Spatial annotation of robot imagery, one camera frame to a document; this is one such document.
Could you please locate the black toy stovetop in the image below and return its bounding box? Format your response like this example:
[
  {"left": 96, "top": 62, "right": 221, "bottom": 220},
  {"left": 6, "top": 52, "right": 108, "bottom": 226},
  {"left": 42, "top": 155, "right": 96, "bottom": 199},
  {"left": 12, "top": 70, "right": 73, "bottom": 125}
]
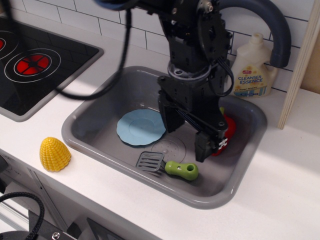
[{"left": 0, "top": 17, "right": 104, "bottom": 122}]

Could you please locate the light blue plate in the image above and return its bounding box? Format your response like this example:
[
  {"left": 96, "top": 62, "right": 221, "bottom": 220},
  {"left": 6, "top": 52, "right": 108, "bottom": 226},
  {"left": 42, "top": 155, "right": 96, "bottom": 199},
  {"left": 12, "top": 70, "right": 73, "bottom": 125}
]
[{"left": 116, "top": 109, "right": 166, "bottom": 146}]

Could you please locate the black braided cable lower left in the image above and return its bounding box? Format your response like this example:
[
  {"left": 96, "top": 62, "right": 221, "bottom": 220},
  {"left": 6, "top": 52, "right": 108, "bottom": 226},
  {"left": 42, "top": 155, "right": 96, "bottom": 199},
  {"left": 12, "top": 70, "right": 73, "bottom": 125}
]
[{"left": 0, "top": 191, "right": 46, "bottom": 240}]

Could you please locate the black metal mount bracket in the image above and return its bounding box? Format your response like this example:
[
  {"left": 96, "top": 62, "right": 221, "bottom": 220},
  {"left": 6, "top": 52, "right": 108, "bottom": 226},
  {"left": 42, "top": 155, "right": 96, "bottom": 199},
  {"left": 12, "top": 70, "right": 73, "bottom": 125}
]
[{"left": 0, "top": 211, "right": 122, "bottom": 240}]

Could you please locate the yellow toy corn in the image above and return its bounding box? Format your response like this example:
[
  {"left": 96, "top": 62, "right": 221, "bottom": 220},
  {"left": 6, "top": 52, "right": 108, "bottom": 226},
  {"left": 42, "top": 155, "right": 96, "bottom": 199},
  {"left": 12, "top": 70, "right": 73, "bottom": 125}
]
[{"left": 39, "top": 137, "right": 72, "bottom": 172}]

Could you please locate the grey spatula with green handle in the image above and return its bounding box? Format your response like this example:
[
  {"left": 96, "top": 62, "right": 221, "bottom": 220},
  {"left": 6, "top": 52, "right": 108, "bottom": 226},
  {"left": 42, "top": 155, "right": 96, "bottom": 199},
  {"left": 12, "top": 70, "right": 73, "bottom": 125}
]
[{"left": 135, "top": 151, "right": 199, "bottom": 181}]

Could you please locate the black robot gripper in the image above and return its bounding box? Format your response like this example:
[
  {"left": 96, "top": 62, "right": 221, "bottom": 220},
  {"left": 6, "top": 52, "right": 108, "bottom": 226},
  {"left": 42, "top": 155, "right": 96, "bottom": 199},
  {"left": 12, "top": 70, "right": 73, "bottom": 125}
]
[{"left": 157, "top": 76, "right": 228, "bottom": 162}]

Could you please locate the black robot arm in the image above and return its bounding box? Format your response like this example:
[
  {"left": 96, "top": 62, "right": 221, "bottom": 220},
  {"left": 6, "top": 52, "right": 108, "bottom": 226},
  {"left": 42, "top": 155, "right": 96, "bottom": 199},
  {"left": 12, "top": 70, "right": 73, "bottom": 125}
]
[{"left": 129, "top": 0, "right": 233, "bottom": 162}]

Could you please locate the red toy bell pepper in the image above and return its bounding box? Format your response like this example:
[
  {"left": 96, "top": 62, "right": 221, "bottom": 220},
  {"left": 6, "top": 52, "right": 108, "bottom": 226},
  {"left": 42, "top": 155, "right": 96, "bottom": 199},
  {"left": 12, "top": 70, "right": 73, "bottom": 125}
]
[{"left": 212, "top": 107, "right": 237, "bottom": 156}]

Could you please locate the wooden side panel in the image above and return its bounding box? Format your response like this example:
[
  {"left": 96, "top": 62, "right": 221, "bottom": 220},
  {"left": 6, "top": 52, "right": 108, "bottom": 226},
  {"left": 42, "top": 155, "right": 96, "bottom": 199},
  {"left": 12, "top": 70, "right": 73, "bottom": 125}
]
[{"left": 277, "top": 0, "right": 320, "bottom": 130}]

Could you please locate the grey sink basin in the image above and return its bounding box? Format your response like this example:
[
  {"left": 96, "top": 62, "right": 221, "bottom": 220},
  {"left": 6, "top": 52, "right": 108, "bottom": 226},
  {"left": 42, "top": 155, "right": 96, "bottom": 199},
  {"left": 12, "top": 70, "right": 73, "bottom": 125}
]
[{"left": 62, "top": 66, "right": 268, "bottom": 209}]

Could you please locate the dark grey faucet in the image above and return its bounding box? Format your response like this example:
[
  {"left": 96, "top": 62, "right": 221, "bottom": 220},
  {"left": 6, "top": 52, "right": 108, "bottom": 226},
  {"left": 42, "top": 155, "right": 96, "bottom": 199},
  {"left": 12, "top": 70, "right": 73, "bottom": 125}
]
[{"left": 220, "top": 0, "right": 292, "bottom": 68}]

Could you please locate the cream cleanser bottle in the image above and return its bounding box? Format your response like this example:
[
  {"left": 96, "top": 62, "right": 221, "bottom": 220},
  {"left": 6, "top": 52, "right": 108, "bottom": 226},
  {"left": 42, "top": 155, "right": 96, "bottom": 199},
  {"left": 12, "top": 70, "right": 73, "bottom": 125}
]
[{"left": 231, "top": 33, "right": 279, "bottom": 98}]

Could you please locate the black braided cable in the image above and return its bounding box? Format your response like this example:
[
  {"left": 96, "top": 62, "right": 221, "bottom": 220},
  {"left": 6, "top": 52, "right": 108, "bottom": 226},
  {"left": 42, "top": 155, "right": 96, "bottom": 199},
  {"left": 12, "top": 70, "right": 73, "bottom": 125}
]
[
  {"left": 56, "top": 0, "right": 133, "bottom": 101},
  {"left": 0, "top": 191, "right": 46, "bottom": 240}
]

